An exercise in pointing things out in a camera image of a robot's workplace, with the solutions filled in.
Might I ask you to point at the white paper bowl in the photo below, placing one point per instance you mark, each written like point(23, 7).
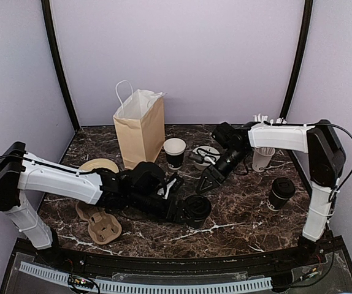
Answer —
point(210, 156)

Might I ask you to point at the single black paper cup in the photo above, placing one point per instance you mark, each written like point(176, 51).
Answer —
point(276, 202)

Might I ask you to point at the white slotted cable duct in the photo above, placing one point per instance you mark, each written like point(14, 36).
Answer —
point(85, 285)

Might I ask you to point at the black left frame post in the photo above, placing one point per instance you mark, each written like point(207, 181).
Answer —
point(57, 63)

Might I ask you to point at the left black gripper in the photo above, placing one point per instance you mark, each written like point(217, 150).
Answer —
point(166, 215)

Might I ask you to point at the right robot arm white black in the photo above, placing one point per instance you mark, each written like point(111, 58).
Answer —
point(318, 141)

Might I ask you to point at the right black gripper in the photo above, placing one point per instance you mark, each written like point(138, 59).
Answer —
point(206, 174)

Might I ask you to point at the white cup holding straws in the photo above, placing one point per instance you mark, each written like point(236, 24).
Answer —
point(261, 158)

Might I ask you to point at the black frame post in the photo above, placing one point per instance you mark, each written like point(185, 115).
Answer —
point(57, 63)
point(298, 59)

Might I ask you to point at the bundle of white wrapped straws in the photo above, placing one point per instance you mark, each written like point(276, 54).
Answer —
point(264, 119)

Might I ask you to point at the stack of black paper cups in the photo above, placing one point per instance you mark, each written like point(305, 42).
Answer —
point(174, 149)

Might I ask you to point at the brown cardboard cup carrier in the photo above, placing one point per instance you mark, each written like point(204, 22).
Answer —
point(102, 227)

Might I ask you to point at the black front table rail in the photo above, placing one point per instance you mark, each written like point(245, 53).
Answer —
point(268, 263)

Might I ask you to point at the black right frame post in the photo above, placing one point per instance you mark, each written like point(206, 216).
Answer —
point(298, 59)

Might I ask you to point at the black cup lid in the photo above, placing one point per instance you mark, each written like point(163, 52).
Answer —
point(197, 206)
point(283, 188)

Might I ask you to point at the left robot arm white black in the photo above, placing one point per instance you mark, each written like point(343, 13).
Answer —
point(21, 171)

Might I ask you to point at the beige round plate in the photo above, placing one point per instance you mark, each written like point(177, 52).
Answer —
point(99, 163)

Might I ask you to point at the brown paper bag white handles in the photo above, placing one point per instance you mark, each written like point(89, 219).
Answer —
point(139, 125)

